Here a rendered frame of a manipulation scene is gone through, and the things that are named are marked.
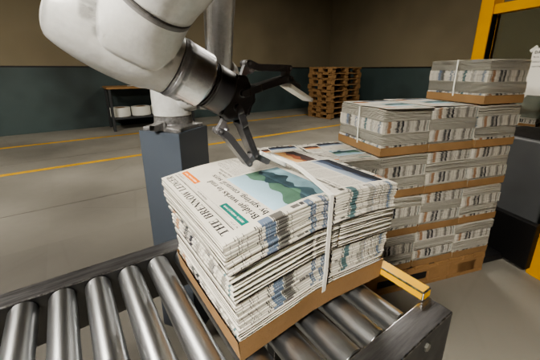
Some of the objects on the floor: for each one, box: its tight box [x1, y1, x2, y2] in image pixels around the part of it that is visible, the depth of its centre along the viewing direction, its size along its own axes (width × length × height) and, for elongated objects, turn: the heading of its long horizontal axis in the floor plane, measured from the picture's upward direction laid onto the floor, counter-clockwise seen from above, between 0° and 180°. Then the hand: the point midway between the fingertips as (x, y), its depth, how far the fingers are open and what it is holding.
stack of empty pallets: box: [308, 67, 362, 120], centre depth 802 cm, size 126×86×130 cm
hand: (291, 128), depth 59 cm, fingers open, 13 cm apart
